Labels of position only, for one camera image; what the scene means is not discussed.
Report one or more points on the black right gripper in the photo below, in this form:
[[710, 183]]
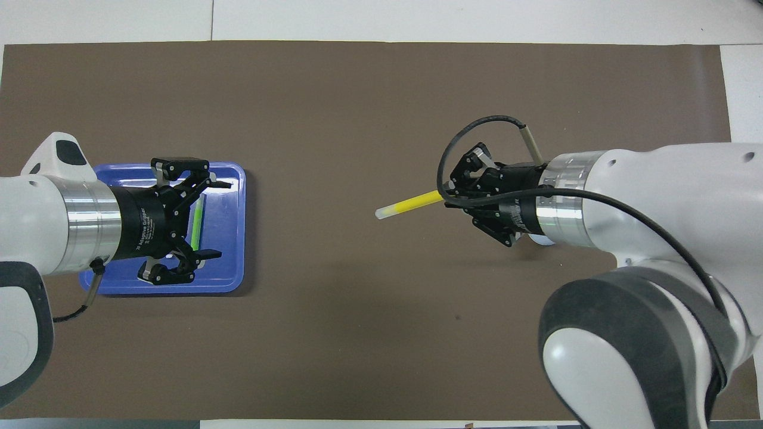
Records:
[[515, 199]]

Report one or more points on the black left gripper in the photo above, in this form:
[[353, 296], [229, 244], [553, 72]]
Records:
[[149, 223]]

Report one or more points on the green pen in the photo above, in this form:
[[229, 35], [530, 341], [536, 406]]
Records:
[[197, 226]]

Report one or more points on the yellow pen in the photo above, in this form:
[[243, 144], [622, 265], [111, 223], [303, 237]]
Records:
[[411, 204]]

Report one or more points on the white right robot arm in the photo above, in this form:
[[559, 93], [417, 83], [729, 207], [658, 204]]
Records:
[[656, 190]]

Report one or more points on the blue plastic tray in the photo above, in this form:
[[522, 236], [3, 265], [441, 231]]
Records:
[[229, 268]]

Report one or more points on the clear plastic cup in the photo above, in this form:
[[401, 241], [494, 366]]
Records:
[[541, 240]]

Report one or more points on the brown table mat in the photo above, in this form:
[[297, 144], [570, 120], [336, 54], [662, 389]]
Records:
[[357, 345]]

